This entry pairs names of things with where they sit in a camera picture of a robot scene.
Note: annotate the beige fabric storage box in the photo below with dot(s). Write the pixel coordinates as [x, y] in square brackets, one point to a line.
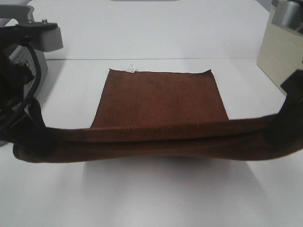
[281, 52]

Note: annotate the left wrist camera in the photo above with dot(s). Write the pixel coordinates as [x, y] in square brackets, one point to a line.
[43, 36]

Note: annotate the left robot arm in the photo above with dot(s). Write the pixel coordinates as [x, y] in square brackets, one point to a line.
[21, 121]

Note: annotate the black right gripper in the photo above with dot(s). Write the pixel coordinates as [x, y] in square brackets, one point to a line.
[285, 133]

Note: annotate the grey perforated plastic basket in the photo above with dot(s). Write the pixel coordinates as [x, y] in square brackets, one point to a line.
[17, 53]

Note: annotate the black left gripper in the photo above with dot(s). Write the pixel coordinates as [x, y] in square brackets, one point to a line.
[17, 88]

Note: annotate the brown towel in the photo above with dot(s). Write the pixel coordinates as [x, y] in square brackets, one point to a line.
[160, 114]

